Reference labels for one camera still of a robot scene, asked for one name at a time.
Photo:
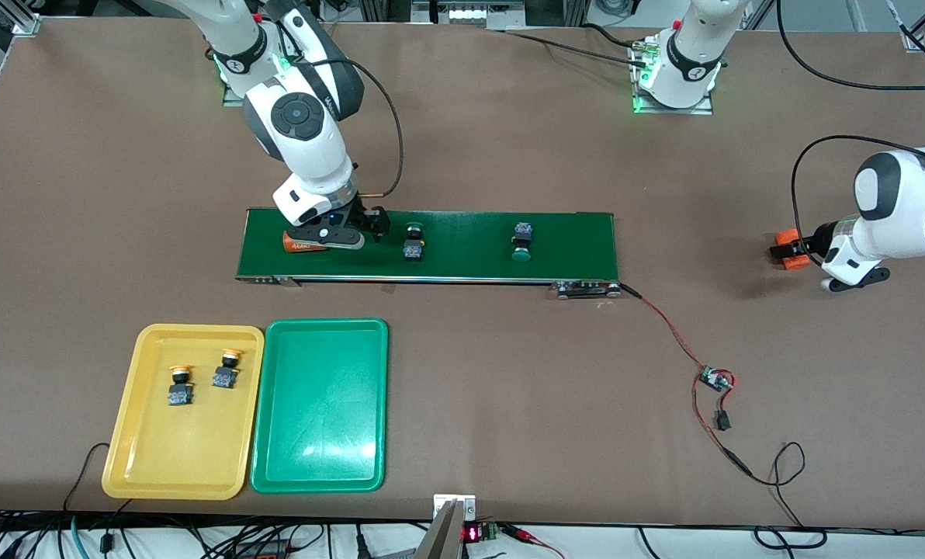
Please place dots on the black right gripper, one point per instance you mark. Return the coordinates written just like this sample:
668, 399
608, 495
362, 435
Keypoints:
368, 217

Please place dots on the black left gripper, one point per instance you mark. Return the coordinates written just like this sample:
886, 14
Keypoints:
814, 240

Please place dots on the orange cylindrical battery cell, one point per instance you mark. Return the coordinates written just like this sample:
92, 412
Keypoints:
296, 248
788, 234

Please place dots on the green push button switch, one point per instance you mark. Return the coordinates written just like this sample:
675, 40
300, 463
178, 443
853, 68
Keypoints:
521, 233
413, 250

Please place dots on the yellow push button switch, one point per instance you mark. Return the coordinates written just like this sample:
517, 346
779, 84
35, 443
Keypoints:
180, 394
224, 379

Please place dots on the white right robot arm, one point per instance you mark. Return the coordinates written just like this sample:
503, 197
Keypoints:
299, 147

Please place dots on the green conveyor belt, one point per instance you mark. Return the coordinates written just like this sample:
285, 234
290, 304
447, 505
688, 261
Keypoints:
462, 244

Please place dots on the green plastic tray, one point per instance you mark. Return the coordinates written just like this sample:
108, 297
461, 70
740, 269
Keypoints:
319, 411

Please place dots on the small blue circuit board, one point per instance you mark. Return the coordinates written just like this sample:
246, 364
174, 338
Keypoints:
715, 379

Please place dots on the black connector with short lead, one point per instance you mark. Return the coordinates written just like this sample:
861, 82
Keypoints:
723, 422

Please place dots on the black inline connector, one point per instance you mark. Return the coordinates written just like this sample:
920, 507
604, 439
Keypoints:
739, 463

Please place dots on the black barrel plug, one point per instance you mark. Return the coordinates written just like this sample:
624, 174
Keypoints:
630, 290

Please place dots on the yellow plastic tray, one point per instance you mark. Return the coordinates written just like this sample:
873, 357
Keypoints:
183, 450

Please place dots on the white electronics box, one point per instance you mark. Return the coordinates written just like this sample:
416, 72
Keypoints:
470, 14

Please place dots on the red digit display module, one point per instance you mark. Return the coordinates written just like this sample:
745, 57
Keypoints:
472, 533

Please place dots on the red clip lead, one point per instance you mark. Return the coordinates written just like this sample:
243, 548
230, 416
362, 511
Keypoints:
528, 536

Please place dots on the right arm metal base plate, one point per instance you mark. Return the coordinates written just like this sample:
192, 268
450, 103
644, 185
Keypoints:
230, 99

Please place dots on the aluminium frame profile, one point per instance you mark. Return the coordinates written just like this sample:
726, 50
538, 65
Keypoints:
912, 43
24, 23

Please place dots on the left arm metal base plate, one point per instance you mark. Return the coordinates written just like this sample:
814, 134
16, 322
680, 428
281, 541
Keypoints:
672, 111

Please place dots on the silver mount bracket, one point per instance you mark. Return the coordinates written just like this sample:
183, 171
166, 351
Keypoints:
441, 501

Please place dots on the grey metal camera pole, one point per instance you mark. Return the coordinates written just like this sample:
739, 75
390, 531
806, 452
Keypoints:
441, 539

